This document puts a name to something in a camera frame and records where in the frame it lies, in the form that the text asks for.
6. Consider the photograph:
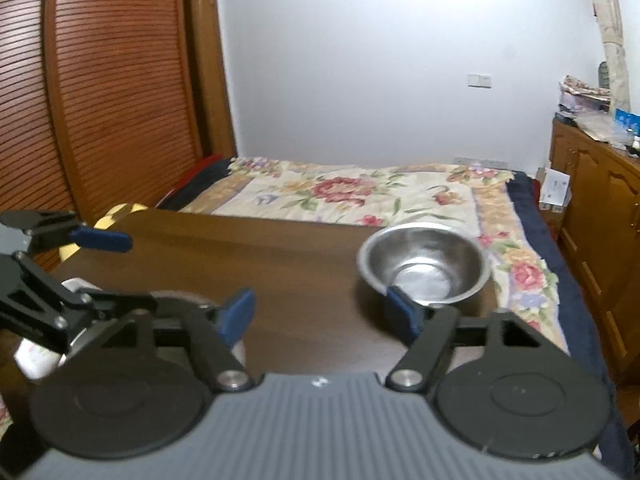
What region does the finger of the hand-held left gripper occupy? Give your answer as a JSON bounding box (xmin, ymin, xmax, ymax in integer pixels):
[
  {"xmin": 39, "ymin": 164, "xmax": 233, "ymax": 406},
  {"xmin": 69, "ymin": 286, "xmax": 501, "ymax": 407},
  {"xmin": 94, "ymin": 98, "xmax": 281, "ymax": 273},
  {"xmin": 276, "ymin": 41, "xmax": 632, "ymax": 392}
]
[
  {"xmin": 0, "ymin": 251, "xmax": 159, "ymax": 356},
  {"xmin": 0, "ymin": 210, "xmax": 134, "ymax": 256}
]

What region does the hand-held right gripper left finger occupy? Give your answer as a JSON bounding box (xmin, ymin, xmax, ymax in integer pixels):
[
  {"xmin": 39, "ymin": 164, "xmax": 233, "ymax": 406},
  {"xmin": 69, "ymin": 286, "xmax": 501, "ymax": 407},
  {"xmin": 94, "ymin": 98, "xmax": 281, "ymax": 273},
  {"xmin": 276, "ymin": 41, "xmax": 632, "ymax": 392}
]
[{"xmin": 102, "ymin": 288, "xmax": 257, "ymax": 393}]

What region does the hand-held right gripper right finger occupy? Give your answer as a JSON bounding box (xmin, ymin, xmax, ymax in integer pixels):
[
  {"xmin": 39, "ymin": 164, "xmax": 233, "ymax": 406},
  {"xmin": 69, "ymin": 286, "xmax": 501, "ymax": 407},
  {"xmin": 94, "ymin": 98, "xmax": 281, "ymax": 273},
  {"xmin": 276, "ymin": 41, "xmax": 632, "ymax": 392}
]
[{"xmin": 386, "ymin": 286, "xmax": 546, "ymax": 393}]

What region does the small steel bowl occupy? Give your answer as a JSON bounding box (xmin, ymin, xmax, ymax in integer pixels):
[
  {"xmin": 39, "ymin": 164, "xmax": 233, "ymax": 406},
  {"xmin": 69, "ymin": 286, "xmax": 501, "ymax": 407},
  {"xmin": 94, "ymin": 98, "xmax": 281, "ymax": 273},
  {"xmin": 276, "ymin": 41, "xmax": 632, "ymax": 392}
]
[{"xmin": 356, "ymin": 224, "xmax": 492, "ymax": 309}]

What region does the large steel bowl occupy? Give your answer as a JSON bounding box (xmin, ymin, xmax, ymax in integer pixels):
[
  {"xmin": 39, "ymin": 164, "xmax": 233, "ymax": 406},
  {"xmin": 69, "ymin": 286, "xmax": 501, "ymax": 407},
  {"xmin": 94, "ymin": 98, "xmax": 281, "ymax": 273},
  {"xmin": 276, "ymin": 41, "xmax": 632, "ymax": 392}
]
[{"xmin": 70, "ymin": 290, "xmax": 248, "ymax": 367}]

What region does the yellow plush toy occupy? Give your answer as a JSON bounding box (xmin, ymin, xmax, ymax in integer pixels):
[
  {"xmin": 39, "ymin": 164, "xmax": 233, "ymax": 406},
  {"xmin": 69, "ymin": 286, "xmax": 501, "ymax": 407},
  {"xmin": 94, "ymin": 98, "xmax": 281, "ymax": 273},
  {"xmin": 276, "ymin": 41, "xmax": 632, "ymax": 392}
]
[{"xmin": 57, "ymin": 203, "xmax": 148, "ymax": 263}]

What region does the red cloth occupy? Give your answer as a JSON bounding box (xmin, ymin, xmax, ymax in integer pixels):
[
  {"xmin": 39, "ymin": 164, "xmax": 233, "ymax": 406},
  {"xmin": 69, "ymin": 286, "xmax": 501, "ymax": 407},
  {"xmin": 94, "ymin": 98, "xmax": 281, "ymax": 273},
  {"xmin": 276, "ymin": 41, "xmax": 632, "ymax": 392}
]
[{"xmin": 172, "ymin": 154, "xmax": 224, "ymax": 197}]

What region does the louvred wooden wardrobe door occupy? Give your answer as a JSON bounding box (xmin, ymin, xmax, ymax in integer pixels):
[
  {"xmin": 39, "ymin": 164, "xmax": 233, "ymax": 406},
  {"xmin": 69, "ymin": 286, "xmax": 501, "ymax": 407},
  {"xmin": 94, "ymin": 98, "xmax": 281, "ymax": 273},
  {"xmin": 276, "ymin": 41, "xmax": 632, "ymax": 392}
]
[
  {"xmin": 44, "ymin": 0, "xmax": 205, "ymax": 223},
  {"xmin": 0, "ymin": 0, "xmax": 88, "ymax": 273}
]

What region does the floral blanket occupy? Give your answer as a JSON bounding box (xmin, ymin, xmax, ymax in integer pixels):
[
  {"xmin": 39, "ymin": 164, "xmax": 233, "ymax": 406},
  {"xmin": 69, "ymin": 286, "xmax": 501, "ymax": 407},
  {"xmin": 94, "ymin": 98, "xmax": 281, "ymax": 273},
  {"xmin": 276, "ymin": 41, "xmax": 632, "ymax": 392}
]
[{"xmin": 177, "ymin": 156, "xmax": 571, "ymax": 356}]

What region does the white cardboard box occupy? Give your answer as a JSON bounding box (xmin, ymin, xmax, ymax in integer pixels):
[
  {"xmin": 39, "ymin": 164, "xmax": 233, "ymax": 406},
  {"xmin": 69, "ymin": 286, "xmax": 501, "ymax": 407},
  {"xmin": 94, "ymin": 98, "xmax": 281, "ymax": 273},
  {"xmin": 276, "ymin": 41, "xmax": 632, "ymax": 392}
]
[{"xmin": 542, "ymin": 167, "xmax": 572, "ymax": 207}]

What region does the wooden wardrobe side panel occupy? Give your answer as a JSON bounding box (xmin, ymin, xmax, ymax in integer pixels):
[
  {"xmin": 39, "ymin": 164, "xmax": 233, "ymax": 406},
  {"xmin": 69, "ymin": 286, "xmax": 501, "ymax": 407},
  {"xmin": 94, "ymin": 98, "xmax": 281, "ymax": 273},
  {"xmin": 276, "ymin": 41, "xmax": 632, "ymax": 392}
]
[{"xmin": 186, "ymin": 0, "xmax": 239, "ymax": 162}]

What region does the wooden cabinet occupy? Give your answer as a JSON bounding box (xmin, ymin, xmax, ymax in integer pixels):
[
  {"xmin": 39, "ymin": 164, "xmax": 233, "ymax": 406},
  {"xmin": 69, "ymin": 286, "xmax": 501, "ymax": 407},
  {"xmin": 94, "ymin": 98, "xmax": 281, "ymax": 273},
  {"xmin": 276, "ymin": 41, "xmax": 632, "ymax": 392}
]
[{"xmin": 547, "ymin": 117, "xmax": 640, "ymax": 392}]

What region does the clear plastic bag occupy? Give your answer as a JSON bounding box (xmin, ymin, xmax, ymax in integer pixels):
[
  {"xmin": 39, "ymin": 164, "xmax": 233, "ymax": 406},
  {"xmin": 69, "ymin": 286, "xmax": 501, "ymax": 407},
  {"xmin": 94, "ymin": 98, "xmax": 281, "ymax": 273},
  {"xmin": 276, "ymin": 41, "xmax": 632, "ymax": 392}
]
[{"xmin": 574, "ymin": 111, "xmax": 622, "ymax": 142}]

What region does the clutter on cabinet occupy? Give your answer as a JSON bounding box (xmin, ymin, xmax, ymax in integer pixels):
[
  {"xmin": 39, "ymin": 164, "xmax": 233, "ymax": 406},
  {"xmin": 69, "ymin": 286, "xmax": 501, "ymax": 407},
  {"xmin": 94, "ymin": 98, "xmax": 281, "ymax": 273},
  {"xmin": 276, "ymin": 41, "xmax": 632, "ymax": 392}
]
[{"xmin": 558, "ymin": 75, "xmax": 612, "ymax": 114}]

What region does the blue packet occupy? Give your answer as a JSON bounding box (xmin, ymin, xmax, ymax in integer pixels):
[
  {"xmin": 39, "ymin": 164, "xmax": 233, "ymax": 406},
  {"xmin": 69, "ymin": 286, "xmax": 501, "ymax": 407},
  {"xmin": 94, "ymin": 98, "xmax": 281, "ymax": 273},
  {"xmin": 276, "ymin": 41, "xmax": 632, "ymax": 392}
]
[{"xmin": 613, "ymin": 108, "xmax": 640, "ymax": 134}]

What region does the beige patterned curtain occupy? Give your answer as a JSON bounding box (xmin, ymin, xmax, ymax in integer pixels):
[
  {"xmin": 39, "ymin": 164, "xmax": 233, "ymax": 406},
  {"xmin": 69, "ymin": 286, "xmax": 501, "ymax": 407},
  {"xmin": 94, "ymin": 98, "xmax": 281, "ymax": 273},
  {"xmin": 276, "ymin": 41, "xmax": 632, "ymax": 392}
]
[{"xmin": 572, "ymin": 0, "xmax": 630, "ymax": 112}]

